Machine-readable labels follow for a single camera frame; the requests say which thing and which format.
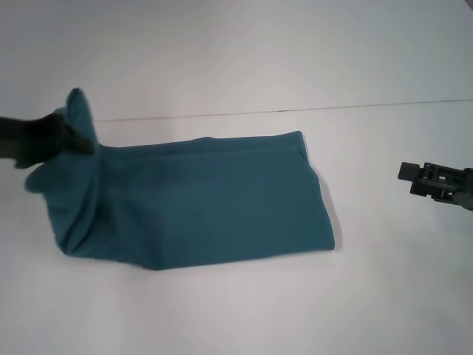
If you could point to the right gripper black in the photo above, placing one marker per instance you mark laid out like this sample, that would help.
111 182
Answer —
460 192

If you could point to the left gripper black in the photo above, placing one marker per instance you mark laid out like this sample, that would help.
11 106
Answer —
22 142

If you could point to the teal t-shirt with pink print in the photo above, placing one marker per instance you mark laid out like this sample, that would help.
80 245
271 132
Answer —
203 203

